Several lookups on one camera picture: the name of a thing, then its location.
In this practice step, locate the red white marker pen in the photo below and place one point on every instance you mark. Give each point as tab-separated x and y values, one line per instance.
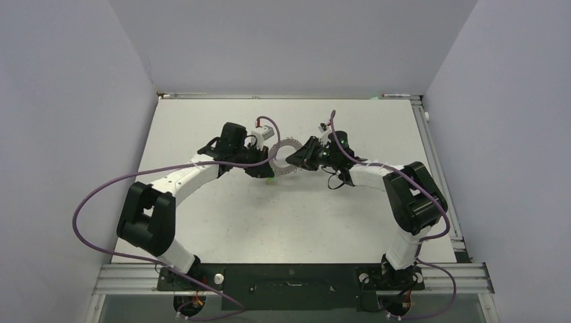
396	96

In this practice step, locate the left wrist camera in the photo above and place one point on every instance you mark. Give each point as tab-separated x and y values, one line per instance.
260	135

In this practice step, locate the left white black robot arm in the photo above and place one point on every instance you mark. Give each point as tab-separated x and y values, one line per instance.
148	218

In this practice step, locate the round metal keyring disc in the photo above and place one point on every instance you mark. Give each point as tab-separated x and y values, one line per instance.
281	151

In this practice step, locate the aluminium front rail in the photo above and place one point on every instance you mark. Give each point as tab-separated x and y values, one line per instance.
142	279

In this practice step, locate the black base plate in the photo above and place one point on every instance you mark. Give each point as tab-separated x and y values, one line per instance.
309	286

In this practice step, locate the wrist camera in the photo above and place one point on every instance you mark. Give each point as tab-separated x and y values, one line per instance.
260	135
324	127

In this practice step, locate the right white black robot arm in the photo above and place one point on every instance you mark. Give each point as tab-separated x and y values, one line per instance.
416	202

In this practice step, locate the aluminium back rail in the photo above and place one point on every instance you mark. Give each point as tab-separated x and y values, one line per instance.
204	96

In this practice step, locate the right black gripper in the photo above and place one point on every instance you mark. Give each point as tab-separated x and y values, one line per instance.
310	148

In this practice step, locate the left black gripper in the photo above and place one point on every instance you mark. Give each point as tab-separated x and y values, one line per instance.
260	171

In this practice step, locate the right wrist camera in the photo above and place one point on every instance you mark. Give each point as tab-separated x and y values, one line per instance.
324	127

